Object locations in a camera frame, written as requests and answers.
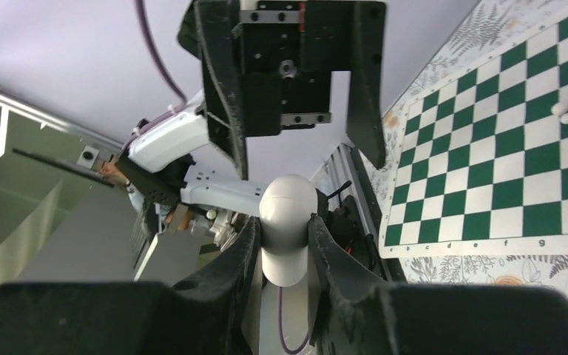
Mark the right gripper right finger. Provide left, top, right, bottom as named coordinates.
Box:
left=308, top=215, right=568, bottom=354

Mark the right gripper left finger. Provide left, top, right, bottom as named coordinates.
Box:
left=0, top=217, right=261, bottom=354

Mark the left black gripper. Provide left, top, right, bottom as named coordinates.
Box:
left=178, top=1, right=386, bottom=180

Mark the white wireless earbud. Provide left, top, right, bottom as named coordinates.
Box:
left=550, top=101, right=568, bottom=125

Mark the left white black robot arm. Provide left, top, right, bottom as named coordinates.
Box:
left=116, top=1, right=388, bottom=214

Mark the green white chessboard mat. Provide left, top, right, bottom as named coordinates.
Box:
left=379, top=7, right=568, bottom=259

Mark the floral patterned table mat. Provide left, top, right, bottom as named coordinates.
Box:
left=368, top=1, right=568, bottom=299

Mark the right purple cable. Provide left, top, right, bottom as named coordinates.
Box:
left=277, top=286, right=312, bottom=355

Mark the purple cable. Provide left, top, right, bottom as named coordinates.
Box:
left=277, top=286, right=312, bottom=355
left=119, top=0, right=189, bottom=153

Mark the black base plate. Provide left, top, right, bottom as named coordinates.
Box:
left=323, top=144, right=406, bottom=282

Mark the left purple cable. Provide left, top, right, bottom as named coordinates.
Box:
left=119, top=0, right=189, bottom=153

